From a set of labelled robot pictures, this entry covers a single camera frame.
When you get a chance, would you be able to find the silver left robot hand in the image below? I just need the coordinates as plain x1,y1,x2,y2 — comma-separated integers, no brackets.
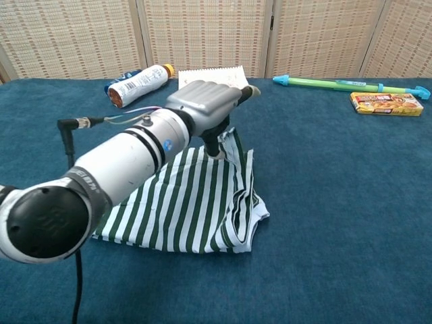
165,80,262,159

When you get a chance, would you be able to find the green white striped T-shirt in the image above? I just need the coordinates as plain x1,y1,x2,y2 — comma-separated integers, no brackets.
90,127,271,254

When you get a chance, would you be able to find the white spiral notepad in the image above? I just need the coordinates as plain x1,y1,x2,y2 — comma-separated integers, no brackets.
178,66,250,92

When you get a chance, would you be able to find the white bottle with yellow cap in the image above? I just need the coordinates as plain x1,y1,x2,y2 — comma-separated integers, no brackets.
107,63,176,109

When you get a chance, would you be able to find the woven folding screen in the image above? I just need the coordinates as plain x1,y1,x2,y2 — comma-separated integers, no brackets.
0,0,432,82

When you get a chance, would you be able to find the green blue water squirter toy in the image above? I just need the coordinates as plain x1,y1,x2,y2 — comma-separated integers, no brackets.
272,75,432,101

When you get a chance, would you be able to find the yellow curry box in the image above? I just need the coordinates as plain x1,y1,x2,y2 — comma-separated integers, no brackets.
349,91,425,117

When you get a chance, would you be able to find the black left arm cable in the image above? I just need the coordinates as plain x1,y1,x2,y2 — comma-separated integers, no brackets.
57,106,166,324

